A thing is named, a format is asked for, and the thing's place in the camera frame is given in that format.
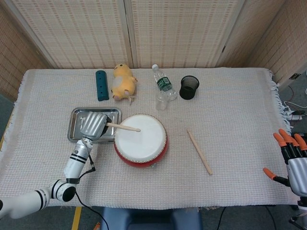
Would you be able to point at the white power adapter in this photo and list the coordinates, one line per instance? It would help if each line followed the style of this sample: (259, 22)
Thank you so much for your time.
(297, 117)

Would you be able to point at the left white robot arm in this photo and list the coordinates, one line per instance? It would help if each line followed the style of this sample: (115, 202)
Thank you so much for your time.
(76, 158)

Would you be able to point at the red drum white skin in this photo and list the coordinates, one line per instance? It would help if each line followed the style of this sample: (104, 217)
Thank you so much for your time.
(140, 143)

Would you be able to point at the right silver orange-tipped robot hand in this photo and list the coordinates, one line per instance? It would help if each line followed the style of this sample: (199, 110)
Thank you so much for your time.
(298, 172)

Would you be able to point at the black mesh pen cup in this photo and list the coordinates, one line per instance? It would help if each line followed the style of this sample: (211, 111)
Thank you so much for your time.
(189, 88)

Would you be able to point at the bamboo folding screen panel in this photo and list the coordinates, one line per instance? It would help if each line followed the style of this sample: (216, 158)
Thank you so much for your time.
(180, 33)
(292, 43)
(79, 33)
(14, 48)
(251, 36)

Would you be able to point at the clear plastic water bottle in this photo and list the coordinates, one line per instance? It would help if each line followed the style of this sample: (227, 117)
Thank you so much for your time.
(163, 83)

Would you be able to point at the stainless steel tray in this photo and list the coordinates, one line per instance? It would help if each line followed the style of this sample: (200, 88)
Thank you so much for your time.
(76, 122)

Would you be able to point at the black box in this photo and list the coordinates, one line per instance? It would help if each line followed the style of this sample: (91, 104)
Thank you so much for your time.
(293, 133)

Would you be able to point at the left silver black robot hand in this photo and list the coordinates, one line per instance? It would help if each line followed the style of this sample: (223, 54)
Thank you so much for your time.
(93, 124)

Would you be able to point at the black yellow label plate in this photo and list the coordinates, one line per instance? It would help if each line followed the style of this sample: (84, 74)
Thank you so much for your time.
(295, 76)

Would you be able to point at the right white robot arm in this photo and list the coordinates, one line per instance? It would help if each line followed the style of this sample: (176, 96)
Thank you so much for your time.
(302, 208)

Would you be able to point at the teal block with holes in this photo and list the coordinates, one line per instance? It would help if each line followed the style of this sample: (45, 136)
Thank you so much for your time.
(101, 85)

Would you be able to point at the black screen hinge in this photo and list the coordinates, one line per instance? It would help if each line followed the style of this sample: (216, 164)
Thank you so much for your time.
(223, 48)

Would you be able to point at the yellow plush toy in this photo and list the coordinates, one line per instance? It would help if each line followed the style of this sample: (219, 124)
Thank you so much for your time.
(122, 83)

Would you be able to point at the wooden drumstick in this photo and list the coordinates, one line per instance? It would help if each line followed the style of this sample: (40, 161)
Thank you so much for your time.
(124, 127)
(199, 151)

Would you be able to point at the white woven tablecloth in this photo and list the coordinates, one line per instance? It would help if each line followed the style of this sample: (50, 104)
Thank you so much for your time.
(227, 143)

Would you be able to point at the small orange object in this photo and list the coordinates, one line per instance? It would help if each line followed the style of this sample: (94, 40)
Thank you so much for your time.
(97, 225)

